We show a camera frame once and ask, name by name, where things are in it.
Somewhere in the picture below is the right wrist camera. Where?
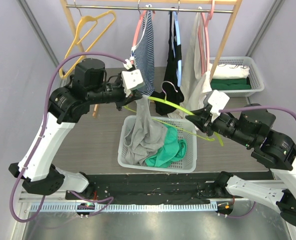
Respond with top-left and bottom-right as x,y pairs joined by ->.
206,90 -> 230,122

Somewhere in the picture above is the grey tank top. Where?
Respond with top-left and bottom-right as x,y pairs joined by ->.
124,95 -> 167,165

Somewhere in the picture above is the light blue hanger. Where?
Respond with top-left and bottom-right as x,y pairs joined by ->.
170,11 -> 182,87

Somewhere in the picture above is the light pink hanger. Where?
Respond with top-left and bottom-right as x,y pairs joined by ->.
197,0 -> 215,75

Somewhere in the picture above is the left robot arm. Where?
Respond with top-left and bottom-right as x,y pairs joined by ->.
9,58 -> 144,200

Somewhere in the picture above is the white tank top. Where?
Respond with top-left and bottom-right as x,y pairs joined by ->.
180,12 -> 212,111

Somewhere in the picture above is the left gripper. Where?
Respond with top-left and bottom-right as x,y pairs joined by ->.
88,78 -> 142,111

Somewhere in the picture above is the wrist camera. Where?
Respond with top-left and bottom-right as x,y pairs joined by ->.
206,90 -> 230,122
121,69 -> 145,97

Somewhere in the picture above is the green tank top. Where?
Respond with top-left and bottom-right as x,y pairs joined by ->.
145,125 -> 187,168

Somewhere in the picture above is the black tank top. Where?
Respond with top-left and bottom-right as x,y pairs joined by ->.
151,12 -> 184,105

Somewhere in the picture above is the folded white cloth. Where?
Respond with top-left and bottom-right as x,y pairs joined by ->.
213,63 -> 250,80

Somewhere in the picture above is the lime green hanger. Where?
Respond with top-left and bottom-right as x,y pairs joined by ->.
124,96 -> 225,147

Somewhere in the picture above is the wooden clothes rack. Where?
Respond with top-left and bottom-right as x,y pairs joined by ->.
60,0 -> 243,118

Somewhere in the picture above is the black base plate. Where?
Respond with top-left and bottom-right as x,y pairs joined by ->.
65,171 -> 246,205

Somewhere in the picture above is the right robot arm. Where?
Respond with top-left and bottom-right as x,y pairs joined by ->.
185,104 -> 296,227

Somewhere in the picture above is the white slotted cable duct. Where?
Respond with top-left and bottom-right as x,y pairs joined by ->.
41,201 -> 217,214

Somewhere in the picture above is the blue striped tank top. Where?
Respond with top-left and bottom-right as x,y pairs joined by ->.
132,10 -> 155,96

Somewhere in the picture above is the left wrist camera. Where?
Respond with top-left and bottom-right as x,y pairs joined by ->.
121,69 -> 145,97

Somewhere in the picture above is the folded green cloth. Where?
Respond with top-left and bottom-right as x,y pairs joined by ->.
210,78 -> 251,91

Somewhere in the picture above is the yellow hanger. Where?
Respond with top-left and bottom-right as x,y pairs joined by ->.
59,10 -> 117,80

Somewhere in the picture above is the white basket with clothes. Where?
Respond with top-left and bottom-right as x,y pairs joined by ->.
210,56 -> 264,97

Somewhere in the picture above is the white empty basket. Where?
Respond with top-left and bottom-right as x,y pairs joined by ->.
117,115 -> 197,174

